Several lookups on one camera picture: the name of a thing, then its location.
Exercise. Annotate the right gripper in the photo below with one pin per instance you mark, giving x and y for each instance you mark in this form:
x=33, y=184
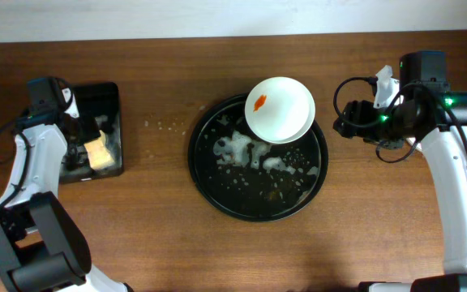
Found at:
x=348, y=120

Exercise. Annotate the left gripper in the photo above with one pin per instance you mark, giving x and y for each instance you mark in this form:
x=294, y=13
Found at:
x=76, y=148

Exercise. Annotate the yellow sponge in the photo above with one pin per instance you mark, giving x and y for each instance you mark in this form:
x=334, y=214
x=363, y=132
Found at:
x=99, y=156

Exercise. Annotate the white plate top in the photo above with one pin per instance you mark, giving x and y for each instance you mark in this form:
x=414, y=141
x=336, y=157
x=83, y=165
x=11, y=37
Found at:
x=279, y=110

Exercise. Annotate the pinkish white plate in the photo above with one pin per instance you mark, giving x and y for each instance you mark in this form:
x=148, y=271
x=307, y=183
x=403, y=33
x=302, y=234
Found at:
x=412, y=142

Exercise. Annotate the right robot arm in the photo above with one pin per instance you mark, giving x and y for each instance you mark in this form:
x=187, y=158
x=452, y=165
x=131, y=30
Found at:
x=420, y=107

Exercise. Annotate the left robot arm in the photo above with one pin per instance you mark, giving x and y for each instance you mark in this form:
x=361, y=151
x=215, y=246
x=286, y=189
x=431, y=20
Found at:
x=41, y=247

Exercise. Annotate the black rectangular tray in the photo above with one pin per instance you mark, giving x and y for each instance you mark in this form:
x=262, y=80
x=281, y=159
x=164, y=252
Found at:
x=102, y=102

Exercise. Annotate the round black tray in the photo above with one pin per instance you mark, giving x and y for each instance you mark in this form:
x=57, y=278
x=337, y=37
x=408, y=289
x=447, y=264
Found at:
x=247, y=178

